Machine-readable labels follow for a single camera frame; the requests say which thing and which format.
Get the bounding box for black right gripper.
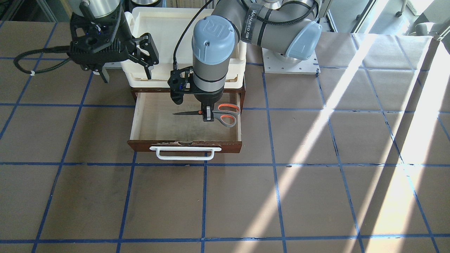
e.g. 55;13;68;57
67;12;160;83

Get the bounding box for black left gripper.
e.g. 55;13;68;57
193;86;224;122

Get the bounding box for red and white scissors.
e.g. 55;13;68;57
174;103;241;128

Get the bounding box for wooden drawer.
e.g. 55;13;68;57
128;91;242;161

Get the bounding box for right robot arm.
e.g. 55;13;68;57
67;0;159;83

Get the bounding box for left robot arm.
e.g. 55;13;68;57
192;0;322;121

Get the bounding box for white plastic tray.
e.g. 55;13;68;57
121;7;246;89

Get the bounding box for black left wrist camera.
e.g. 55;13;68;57
167;66;193;105

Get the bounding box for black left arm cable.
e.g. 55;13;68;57
173;0;215;72

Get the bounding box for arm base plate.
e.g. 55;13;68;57
262;48;321;75

